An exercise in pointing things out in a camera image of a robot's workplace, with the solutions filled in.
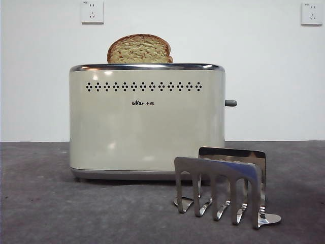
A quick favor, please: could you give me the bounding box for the toasted bread slice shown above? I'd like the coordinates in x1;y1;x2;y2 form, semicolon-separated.
107;35;174;64

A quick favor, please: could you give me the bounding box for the cream two-slot toaster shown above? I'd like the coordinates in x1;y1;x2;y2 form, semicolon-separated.
69;62;226;181

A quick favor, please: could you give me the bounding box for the stainless steel toast rack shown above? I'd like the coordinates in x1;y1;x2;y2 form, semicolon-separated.
173;146;282;229

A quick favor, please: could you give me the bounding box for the white wall socket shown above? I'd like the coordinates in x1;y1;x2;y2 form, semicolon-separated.
301;2;323;26
81;0;105;25

